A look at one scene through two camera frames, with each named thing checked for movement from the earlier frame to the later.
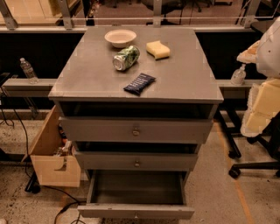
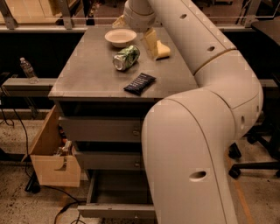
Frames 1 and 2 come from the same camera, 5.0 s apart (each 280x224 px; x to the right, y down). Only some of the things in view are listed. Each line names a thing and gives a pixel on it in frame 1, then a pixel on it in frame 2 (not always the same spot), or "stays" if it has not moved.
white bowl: x=120 y=38 stays
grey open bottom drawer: x=137 y=194 stays
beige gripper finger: x=250 y=54 → x=120 y=22
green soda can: x=126 y=58 stays
